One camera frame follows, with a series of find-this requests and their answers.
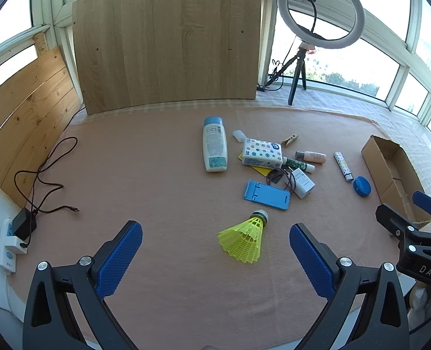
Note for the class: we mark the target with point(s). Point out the yellow booklet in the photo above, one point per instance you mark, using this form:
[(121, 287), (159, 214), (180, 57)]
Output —
[(261, 172)]

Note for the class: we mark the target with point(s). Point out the yellow shuttlecock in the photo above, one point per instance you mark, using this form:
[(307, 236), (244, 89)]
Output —
[(242, 240)]

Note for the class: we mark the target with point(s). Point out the wooden clothespin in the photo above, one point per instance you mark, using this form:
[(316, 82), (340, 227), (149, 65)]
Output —
[(290, 140)]

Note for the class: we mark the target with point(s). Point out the white power strip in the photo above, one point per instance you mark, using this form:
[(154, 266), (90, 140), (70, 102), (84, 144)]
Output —
[(6, 255)]

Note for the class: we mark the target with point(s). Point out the small translucent white cap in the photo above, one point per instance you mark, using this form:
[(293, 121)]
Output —
[(238, 135)]

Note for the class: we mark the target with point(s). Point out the blue round lid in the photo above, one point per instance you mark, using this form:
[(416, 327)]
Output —
[(362, 186)]

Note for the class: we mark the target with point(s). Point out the black power adapter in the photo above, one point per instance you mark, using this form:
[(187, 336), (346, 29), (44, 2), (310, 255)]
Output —
[(24, 224)]

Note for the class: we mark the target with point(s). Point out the patterned slim tube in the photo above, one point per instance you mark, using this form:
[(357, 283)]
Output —
[(343, 166)]

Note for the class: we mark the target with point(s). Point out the cardboard box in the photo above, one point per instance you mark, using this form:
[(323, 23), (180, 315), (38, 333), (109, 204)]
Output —
[(381, 156)]

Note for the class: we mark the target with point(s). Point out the black tripod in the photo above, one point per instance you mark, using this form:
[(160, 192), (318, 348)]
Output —
[(297, 76)]

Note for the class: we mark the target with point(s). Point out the pink blanket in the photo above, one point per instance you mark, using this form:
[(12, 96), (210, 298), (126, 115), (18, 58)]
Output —
[(146, 175)]

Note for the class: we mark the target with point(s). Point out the green tube white cap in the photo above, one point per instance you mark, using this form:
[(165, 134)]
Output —
[(297, 164)]

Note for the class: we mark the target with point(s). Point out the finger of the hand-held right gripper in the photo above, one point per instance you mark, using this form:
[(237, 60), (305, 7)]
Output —
[(428, 204), (392, 220)]

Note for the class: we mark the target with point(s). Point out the blue phone stand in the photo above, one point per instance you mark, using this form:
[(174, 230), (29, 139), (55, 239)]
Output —
[(268, 196)]

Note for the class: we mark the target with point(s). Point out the white lotion bottle blue cap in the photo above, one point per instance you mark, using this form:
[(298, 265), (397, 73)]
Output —
[(214, 146)]

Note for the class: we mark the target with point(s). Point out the white charger block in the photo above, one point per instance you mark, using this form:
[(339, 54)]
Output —
[(302, 184)]

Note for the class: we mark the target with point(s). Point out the small pink bottle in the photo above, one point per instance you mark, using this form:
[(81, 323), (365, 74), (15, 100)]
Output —
[(312, 157)]

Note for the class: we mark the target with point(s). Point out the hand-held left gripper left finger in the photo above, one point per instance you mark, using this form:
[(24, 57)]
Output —
[(120, 259)]

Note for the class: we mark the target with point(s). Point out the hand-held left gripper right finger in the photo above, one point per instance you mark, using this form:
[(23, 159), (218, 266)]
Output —
[(310, 259)]

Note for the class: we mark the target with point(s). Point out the dotted tissue pack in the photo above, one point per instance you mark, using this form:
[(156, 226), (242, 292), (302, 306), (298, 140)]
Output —
[(262, 153)]

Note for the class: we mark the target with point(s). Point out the large light wooden board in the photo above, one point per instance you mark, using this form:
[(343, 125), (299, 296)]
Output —
[(164, 40)]

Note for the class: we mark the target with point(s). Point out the pine plank panel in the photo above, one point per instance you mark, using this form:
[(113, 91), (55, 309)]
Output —
[(22, 116)]

